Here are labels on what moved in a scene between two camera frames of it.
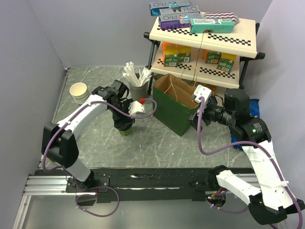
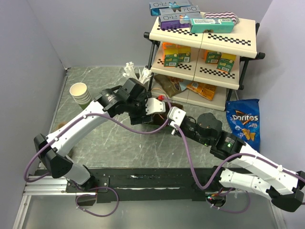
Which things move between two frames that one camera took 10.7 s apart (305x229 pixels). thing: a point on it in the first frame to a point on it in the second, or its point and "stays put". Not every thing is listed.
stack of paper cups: [79, 92] stays put
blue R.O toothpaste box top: [155, 7] stays put
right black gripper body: [210, 112] to [189, 128]
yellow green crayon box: [184, 54] stays put
